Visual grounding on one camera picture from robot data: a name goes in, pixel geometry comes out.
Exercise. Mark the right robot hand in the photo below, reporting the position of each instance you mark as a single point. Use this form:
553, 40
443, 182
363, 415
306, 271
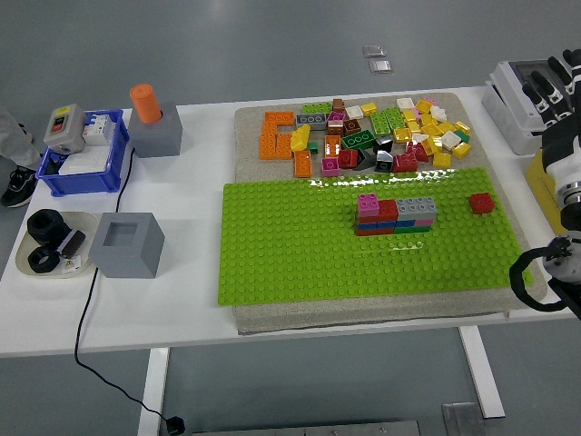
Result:
563, 150

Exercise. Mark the red square toy brick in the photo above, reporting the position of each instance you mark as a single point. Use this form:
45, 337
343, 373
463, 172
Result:
481, 203
388, 210

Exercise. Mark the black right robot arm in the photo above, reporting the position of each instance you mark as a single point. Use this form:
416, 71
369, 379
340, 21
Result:
573, 213

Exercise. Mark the small green toy brick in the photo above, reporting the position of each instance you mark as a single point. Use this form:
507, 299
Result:
313, 146
463, 136

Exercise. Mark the white toy brick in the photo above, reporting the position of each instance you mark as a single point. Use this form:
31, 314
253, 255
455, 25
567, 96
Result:
438, 113
420, 138
405, 103
451, 140
355, 112

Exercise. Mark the red sloped toy brick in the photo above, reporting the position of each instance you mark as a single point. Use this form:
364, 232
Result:
417, 151

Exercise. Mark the light pink toy brick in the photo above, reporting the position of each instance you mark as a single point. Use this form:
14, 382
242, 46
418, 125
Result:
416, 112

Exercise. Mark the small pink toy brick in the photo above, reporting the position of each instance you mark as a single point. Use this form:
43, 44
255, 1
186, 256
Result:
425, 222

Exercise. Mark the grey long toy brick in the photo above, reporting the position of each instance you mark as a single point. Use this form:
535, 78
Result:
415, 206

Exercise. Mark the lime green toy brick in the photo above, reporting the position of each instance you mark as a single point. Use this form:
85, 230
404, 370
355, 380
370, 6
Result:
394, 118
379, 122
317, 108

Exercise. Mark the green long toy brick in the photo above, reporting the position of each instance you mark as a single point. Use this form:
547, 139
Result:
410, 230

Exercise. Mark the black and silver brick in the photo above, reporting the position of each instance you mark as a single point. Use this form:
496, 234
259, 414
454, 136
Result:
384, 161

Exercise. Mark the blue long toy brick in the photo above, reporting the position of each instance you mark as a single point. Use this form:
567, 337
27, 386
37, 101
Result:
386, 224

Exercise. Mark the black sloped toy brick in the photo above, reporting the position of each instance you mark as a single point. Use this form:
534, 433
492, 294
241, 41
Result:
365, 160

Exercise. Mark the pink square toy brick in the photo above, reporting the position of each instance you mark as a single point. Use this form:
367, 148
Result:
368, 204

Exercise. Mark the dark green hollow brick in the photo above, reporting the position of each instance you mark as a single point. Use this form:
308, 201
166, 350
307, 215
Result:
358, 140

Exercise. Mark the red long toy brick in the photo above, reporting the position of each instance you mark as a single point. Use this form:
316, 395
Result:
374, 231

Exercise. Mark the dark brown toy brick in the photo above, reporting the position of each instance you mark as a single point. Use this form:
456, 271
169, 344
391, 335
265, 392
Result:
352, 127

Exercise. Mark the orange brick with white studs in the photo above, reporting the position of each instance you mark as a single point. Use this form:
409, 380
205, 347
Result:
332, 146

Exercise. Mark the pink hollow toy brick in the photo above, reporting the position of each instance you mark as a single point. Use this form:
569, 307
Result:
330, 166

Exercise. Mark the grey hollow toy brick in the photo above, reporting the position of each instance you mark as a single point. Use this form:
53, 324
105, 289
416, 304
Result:
312, 121

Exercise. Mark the yellow sloped toy brick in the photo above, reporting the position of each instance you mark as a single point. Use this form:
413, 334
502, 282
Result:
300, 138

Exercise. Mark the orange long toy brick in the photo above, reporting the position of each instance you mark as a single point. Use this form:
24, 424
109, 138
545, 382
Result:
280, 118
268, 141

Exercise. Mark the green studded baseplate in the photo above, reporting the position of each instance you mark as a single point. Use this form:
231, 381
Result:
295, 254

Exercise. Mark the yellow cardboard box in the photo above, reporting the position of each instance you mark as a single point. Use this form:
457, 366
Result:
540, 191

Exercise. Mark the metal floor plate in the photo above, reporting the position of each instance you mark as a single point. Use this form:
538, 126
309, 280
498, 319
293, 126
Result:
380, 66
373, 50

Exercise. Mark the white table leg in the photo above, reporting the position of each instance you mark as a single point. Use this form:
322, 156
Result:
152, 390
483, 372

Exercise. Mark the small grey metal plate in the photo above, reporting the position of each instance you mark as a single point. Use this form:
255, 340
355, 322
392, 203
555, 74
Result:
463, 420

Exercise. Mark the grey-brown foam mat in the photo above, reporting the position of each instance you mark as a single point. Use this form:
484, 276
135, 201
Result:
247, 150

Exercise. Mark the long grey metal plate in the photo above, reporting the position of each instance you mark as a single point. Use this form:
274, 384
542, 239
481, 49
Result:
318, 429

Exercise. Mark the grey block with round hole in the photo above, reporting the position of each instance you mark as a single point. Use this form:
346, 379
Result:
156, 138

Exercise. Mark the orange cylinder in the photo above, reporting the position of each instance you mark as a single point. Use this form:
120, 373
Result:
146, 104

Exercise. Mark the grey cube with square recess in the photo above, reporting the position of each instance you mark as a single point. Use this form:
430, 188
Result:
125, 254

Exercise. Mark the white circuit breaker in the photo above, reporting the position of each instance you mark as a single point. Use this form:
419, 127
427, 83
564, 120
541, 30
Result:
97, 131

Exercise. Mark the beige tray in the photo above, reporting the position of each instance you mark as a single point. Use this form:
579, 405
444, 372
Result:
88, 222

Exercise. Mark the blue plastic bin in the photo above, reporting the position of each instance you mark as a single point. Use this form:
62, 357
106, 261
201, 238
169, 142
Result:
81, 184

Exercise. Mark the brown sanding drum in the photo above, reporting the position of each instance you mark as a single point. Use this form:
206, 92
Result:
72, 241

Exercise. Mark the white warning tag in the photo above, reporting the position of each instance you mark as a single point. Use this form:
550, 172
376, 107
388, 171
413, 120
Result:
71, 265

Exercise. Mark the black part in bin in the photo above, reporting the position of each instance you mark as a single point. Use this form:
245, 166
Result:
53, 165

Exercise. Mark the large black nut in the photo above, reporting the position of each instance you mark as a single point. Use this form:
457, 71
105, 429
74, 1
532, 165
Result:
45, 224

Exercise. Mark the small black nut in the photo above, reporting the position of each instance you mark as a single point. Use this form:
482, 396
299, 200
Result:
43, 261

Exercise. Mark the person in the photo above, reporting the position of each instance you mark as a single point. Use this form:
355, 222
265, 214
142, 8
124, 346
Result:
18, 186

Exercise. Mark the white electrical enclosure box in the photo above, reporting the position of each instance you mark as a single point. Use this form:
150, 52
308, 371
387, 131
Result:
504, 104

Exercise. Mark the white flat switch plate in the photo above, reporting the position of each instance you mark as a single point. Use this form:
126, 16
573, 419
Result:
86, 162

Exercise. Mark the grey push-button switch box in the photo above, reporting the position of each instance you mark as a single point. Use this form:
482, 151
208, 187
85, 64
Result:
63, 129

